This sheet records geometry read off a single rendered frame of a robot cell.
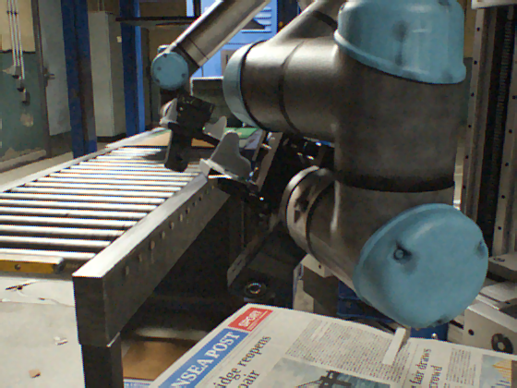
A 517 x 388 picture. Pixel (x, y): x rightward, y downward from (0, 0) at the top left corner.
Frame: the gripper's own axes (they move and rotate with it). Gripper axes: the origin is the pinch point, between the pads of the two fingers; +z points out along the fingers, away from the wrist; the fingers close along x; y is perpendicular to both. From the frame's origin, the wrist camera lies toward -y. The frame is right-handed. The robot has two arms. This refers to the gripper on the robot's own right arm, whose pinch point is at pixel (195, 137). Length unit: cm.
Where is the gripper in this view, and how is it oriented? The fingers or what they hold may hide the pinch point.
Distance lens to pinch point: 98.1
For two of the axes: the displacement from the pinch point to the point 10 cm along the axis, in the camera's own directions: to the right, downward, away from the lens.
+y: 3.6, -9.3, -1.1
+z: 2.9, 2.2, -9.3
